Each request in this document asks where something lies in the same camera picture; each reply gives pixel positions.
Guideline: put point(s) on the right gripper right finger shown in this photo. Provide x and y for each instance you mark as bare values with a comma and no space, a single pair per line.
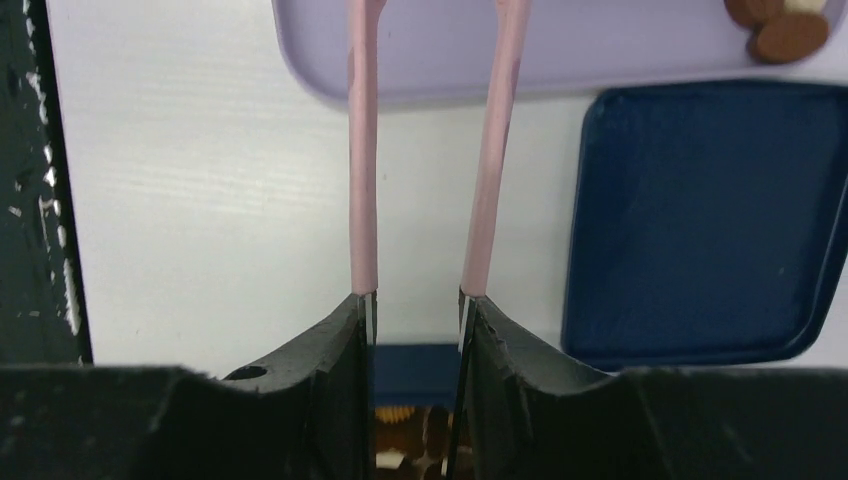
536,413

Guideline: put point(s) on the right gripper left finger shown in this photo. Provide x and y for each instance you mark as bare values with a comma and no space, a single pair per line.
303,411

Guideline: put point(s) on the lilac tray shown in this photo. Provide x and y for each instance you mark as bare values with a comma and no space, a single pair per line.
443,50

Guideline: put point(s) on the pink handled tongs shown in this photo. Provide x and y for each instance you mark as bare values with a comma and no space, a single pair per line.
363,17

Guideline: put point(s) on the blue chocolate box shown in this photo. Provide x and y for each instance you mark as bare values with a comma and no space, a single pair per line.
415,388

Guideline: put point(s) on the brown oval chocolate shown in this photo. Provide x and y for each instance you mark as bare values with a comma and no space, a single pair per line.
789,38

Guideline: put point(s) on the brown leaf chocolate lower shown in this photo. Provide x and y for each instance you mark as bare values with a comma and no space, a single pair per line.
751,14

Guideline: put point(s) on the white swirl chocolate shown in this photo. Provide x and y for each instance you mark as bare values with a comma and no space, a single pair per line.
805,6

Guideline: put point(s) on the dark blue box lid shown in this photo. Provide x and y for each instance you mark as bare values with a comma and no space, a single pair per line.
710,223

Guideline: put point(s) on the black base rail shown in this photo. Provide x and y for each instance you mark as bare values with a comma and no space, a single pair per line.
43,311

